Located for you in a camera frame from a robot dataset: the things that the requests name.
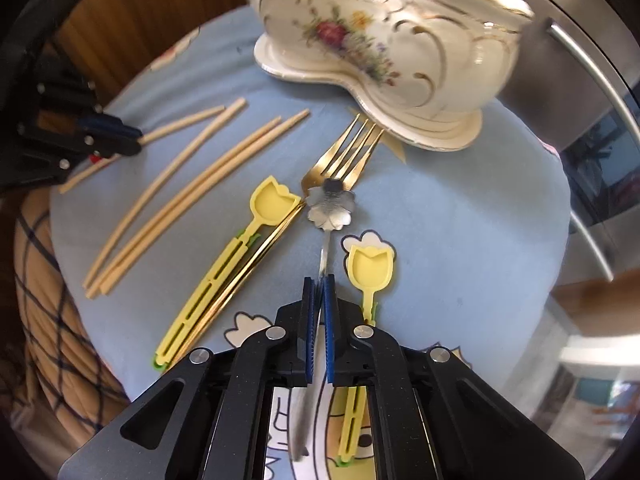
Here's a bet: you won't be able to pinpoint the gold fork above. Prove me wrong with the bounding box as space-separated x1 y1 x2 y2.
167 114 386 363

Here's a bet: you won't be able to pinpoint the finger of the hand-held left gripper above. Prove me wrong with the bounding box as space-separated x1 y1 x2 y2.
37 72 142 138
17 122 144 174

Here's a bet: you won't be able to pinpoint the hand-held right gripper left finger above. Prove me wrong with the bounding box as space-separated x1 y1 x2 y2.
57 276 321 480

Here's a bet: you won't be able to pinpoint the blue cartoon printed cloth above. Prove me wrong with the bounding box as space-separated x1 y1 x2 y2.
49 7 571 480

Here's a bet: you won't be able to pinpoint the wooden cabinet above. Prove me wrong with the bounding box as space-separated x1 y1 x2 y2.
50 0 261 106

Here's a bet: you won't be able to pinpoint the yellow tulip-shaped spoon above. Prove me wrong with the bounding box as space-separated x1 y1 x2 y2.
336 244 390 468
151 175 305 372

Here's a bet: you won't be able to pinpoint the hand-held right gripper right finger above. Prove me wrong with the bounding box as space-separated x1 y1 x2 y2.
322 275 586 480

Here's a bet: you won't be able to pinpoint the silver flower-shaped spoon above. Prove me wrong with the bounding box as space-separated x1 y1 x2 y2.
290 178 358 461

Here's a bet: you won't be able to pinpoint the floral white ceramic utensil holder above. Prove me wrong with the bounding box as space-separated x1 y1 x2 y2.
241 0 536 153

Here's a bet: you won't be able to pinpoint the orange checked cushion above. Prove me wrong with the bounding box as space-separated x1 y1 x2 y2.
10 190 132 441

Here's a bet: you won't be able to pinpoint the wooden chopstick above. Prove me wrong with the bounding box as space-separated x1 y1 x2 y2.
85 116 283 300
82 97 248 288
100 109 312 296
59 105 227 195

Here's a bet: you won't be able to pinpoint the stainless steel oven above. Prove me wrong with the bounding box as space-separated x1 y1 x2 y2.
500 0 640 286

